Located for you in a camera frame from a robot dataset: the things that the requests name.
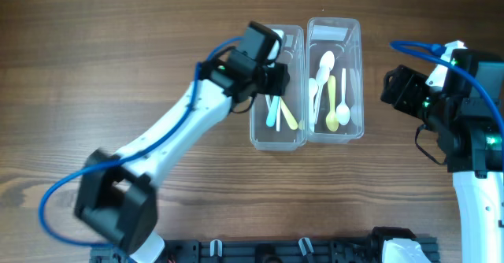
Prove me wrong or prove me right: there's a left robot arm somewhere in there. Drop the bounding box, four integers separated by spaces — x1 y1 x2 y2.
74 22 290 262

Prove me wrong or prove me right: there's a white spoon bowl down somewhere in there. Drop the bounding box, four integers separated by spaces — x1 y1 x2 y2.
336 68 350 126

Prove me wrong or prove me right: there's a white spoon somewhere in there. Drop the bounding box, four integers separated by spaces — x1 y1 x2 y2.
309 78 318 132
313 50 336 125
314 66 330 122

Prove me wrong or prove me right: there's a white long plastic fork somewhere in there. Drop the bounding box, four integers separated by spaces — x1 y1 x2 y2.
276 98 281 132

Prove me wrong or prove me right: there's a blue cable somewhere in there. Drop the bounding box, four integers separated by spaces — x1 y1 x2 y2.
37 36 243 248
389 40 504 165

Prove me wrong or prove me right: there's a small white plastic fork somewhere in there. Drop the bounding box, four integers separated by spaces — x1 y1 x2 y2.
265 94 272 113

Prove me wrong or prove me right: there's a yellow plastic spoon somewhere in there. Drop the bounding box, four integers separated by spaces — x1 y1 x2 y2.
325 76 339 132

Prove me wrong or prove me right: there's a clear plastic container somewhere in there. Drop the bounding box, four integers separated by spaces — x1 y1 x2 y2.
306 17 365 143
250 24 308 151

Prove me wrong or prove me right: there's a blue left cable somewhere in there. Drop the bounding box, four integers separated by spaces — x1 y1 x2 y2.
37 36 243 248

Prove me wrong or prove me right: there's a light blue plastic fork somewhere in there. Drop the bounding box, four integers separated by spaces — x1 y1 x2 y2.
266 96 279 128

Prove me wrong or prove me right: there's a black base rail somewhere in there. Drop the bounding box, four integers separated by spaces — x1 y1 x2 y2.
89 235 440 263

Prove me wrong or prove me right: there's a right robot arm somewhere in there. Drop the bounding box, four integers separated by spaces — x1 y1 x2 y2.
380 65 503 262

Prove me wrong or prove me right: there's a blue right cable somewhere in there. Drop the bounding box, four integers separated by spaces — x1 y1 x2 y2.
389 40 504 165

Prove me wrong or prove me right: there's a cream yellow plastic fork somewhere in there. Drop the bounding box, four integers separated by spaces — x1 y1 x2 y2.
280 99 298 131

